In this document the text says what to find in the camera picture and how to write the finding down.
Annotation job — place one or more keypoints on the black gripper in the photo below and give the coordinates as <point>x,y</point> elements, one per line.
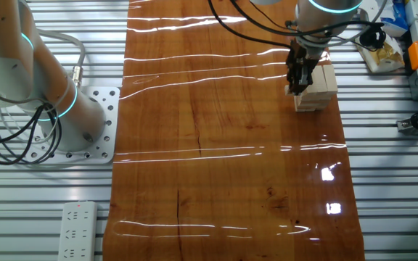
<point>301,59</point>

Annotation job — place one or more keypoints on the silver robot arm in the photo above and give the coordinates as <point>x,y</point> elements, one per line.
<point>67,108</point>

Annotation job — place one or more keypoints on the clear bag with yellow content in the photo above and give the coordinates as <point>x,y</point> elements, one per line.
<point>385,58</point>

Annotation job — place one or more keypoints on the blue and white package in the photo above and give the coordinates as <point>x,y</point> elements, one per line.
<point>394,20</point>

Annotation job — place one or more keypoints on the glossy wood-grain table mat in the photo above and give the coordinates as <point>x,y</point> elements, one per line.
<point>212,181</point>

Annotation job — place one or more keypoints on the white power strip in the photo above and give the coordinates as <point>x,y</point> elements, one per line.
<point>78,232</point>

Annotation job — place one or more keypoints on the perforated silver base plate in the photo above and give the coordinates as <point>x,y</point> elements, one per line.
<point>100,98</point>

